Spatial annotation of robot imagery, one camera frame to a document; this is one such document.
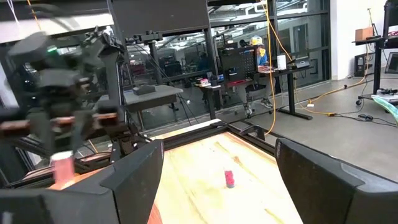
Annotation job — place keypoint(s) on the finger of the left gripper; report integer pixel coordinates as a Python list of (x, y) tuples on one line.
[(42, 133), (82, 132)]

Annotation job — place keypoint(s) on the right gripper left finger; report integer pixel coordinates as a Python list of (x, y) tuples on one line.
[(93, 202)]

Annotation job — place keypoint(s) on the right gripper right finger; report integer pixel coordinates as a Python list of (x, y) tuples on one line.
[(335, 199)]

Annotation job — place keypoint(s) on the pink pill bottle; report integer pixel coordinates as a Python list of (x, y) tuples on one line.
[(62, 171)]

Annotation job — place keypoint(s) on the red-pill clear bottle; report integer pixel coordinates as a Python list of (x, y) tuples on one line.
[(229, 180)]

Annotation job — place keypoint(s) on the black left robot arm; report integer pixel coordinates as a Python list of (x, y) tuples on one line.
[(112, 87)]

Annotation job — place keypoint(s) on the dark grey box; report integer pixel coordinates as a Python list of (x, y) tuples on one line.
[(144, 90)]

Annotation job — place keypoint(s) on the black equipment stand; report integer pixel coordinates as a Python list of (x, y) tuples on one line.
[(154, 62)]

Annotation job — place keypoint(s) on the teal translucent sheet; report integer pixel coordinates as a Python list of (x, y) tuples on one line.
[(385, 105)]

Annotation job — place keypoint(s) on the black standing desk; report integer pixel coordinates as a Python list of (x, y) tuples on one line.
[(290, 93)]

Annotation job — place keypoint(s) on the large black panel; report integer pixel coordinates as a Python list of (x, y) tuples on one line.
[(155, 15)]

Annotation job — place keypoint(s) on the pink white item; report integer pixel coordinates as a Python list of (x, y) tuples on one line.
[(204, 82)]

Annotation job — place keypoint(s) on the small black table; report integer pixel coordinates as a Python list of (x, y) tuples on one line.
[(211, 102)]

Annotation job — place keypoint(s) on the black computer tower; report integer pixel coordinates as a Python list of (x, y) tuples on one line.
[(363, 65)]

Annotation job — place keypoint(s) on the black equipment desk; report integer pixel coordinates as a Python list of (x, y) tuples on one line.
[(377, 62)]

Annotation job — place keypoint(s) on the white box device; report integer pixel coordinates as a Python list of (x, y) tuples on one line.
[(281, 62)]

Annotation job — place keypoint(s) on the person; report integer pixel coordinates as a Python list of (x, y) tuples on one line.
[(262, 59)]

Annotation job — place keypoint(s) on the black pegboard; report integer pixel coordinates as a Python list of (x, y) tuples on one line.
[(239, 63)]

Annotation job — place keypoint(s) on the cardboard box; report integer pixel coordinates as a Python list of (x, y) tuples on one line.
[(363, 34)]

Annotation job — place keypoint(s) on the black aluminium table frame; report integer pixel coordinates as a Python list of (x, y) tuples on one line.
[(199, 132)]

